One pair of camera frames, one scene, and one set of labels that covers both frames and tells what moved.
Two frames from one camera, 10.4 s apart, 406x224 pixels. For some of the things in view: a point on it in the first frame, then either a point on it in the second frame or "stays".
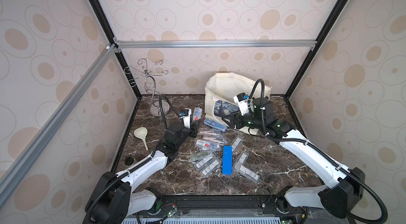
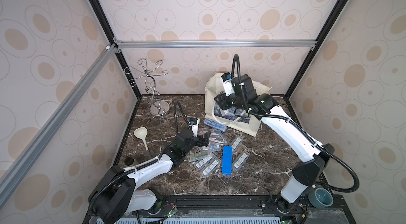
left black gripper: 193,129 → 200,142
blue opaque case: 227,160 stays
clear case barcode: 211,168 stays
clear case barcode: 204,162 stays
